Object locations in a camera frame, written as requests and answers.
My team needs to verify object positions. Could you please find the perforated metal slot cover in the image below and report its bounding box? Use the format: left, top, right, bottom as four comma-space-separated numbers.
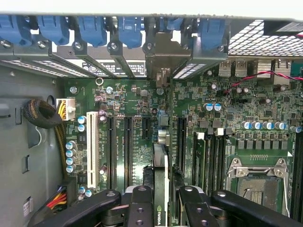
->
33, 39, 93, 79
172, 35, 230, 80
0, 39, 71, 78

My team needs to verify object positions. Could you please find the CPU socket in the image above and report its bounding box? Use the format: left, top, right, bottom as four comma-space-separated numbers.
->
226, 157, 291, 217

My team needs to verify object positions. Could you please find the solid metal slot cover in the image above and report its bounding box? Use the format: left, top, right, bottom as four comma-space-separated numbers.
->
107, 40, 137, 79
71, 40, 113, 79

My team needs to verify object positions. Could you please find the black RAM slot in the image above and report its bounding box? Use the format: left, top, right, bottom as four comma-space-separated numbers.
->
219, 129, 232, 190
290, 133, 299, 223
205, 133, 214, 190

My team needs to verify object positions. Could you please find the white PCI expansion slot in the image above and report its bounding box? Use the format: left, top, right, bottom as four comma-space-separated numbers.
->
86, 111, 99, 189

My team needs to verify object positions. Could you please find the teal rear port connector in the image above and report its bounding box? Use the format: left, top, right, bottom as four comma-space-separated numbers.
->
290, 61, 303, 78

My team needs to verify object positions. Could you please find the blue card retention clip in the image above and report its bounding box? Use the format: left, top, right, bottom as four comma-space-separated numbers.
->
197, 18, 227, 51
36, 15, 71, 46
117, 16, 144, 50
77, 16, 107, 47
0, 14, 33, 47
159, 17, 184, 31

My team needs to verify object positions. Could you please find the white power connector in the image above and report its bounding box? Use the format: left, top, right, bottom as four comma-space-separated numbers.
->
56, 97, 77, 122

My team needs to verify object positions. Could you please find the short black expansion slot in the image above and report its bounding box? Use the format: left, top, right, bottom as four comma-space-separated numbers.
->
141, 117, 152, 140

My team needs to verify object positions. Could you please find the red and black wire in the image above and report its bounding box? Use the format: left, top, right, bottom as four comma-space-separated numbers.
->
222, 70, 303, 106

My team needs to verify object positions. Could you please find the silver USB port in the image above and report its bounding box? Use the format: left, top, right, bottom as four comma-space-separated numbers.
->
219, 60, 232, 77
234, 60, 247, 76

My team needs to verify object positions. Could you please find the green motherboard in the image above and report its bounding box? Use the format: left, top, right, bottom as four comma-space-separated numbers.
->
55, 60, 303, 224

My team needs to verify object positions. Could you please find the grey metal PC case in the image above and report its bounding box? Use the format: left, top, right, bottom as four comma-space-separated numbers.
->
0, 9, 303, 227

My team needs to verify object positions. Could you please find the black braided power cable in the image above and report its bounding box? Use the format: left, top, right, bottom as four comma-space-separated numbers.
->
22, 98, 68, 180

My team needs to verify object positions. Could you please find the green RAM stick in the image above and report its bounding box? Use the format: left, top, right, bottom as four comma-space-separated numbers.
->
193, 138, 206, 190

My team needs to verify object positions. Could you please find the long black expansion slot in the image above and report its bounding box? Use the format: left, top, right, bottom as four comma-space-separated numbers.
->
177, 116, 188, 177
123, 115, 134, 187
106, 113, 117, 190

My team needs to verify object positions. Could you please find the coloured wire bundle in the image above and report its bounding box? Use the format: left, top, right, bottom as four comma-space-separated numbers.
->
45, 177, 78, 211

